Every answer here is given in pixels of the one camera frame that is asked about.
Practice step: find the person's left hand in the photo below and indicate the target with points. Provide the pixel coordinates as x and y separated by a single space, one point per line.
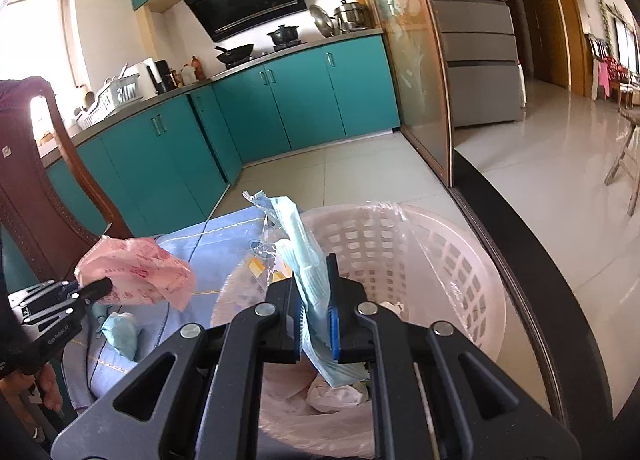
47 387

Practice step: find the brown bottle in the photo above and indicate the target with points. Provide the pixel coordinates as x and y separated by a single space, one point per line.
197 69

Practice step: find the steel stock pot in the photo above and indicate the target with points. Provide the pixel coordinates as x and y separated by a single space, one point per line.
351 17

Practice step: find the pink hanging garment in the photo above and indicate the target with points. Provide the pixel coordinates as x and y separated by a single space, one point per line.
603 79

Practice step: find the crumpled white tissue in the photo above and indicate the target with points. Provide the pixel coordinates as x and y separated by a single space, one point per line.
340 396

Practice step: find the grey refrigerator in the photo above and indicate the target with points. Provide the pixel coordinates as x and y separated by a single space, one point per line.
475 40

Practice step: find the steel pot lid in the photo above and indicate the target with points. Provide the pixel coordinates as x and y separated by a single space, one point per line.
322 21

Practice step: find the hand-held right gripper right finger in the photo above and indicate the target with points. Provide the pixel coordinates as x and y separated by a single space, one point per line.
333 320

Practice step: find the wooden stool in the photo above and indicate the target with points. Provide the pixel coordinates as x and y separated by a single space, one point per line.
627 150

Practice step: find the clear oil jug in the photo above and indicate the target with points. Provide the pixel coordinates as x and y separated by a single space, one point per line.
187 76

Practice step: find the white kitchen appliance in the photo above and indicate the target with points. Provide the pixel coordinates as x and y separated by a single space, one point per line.
149 74

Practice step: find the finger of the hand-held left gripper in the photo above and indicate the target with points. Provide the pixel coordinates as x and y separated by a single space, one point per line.
97 290

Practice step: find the black kitchen appliance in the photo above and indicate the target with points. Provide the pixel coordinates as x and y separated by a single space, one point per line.
163 76

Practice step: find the blue quilted cushion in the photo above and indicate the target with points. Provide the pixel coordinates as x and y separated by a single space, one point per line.
200 240

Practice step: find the white dish rack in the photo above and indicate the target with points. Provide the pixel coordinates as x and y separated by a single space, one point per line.
115 95

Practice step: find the dark red wooden chair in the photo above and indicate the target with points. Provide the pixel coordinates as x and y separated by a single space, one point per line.
65 220

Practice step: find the etched glass sliding door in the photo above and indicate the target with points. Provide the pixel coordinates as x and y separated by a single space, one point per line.
410 65

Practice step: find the white plastic mesh basket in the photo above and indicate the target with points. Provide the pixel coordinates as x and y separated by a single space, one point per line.
450 285

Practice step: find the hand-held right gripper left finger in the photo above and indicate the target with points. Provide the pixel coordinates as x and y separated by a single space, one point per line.
300 325

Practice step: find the black wok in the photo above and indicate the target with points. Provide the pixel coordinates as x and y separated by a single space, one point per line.
235 54

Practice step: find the light blue face mask packet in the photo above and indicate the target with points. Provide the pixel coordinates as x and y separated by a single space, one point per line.
310 260

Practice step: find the teal base cabinets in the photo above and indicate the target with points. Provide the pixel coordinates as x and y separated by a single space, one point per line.
300 100

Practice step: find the clear wrapper with yellow label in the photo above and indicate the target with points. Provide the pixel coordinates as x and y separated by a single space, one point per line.
257 265

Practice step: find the black cooking pot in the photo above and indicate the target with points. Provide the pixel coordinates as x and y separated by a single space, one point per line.
284 36

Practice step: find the crumpled teal cloth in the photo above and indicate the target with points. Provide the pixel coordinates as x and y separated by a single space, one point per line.
121 332

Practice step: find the pink plastic bag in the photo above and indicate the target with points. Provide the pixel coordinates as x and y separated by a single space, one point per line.
145 270

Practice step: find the brown wooden door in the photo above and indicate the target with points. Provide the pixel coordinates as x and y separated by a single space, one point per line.
542 30

